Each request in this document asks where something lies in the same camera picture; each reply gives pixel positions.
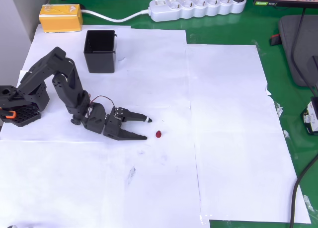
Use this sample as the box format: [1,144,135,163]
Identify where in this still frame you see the black square cup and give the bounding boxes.
[83,29,117,74]

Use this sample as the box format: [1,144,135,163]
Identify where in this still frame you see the yellow cardboard box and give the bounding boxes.
[38,3,84,34]

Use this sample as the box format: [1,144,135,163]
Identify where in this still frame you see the white taped paper cover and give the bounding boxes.
[0,24,313,228]

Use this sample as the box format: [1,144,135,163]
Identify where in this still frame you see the orange black clamp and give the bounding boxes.
[0,108,17,120]

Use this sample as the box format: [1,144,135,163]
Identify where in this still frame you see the green desk mat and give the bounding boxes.
[48,0,318,228]

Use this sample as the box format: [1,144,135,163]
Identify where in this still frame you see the white power strip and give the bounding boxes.
[148,0,247,23]

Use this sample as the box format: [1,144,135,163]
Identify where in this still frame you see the red black small device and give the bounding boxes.
[269,33,283,47]

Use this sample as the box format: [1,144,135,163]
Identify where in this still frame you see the red white servo cable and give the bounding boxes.
[89,95,117,115]

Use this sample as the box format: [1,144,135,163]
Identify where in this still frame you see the white power cable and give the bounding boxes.
[80,8,151,23]

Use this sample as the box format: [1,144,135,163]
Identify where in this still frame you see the thick black cable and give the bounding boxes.
[289,153,318,228]

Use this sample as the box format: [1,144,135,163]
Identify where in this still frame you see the thin black cable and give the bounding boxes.
[290,7,318,98]

